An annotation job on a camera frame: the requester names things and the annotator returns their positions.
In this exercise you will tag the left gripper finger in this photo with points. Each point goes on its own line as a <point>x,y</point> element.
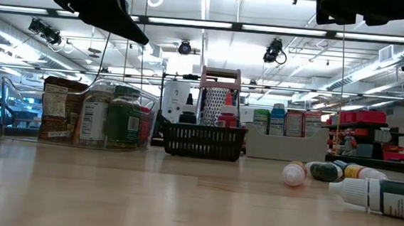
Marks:
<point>122,25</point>

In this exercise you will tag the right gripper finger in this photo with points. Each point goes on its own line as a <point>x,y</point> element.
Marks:
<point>336,8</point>

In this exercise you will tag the green spice jar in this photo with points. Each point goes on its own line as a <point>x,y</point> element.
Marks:
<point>123,121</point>

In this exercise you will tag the white-lid spice jar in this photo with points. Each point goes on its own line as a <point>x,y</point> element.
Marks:
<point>94,119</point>

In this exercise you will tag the brown spice pouch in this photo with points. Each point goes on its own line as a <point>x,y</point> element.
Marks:
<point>59,113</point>

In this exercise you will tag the red Froot Loops cereal box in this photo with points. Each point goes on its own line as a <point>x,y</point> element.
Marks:
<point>312,124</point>
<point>294,123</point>

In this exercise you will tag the clear plastic bin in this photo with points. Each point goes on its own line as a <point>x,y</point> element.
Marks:
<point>21,93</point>

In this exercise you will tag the blue Rice Krispies cereal box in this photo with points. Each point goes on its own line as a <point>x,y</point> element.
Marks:
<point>278,120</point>

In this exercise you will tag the green cereal box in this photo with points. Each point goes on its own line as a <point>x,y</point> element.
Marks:
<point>261,121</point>

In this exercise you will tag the red food colouring bottle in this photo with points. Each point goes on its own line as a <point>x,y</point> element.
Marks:
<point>227,116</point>

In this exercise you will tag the black plastic lattice basket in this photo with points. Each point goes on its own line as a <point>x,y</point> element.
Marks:
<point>203,141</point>

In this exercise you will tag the black spotlight cluster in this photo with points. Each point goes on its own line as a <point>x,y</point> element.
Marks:
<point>45,31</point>

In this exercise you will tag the white cylindrical tank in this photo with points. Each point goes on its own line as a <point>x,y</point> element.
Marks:
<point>176,100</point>

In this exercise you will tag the bin rack red grey bins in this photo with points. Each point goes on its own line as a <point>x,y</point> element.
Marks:
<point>362,117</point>

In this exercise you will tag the white plastic bin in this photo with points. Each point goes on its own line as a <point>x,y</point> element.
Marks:
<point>285,147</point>

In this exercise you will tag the orange small dropper bottle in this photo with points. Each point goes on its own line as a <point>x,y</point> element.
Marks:
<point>362,171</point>

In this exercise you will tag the yellow small dropper bottle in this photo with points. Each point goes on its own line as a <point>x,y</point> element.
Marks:
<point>294,173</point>

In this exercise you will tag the black overhead camera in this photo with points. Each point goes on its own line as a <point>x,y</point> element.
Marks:
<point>184,47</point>

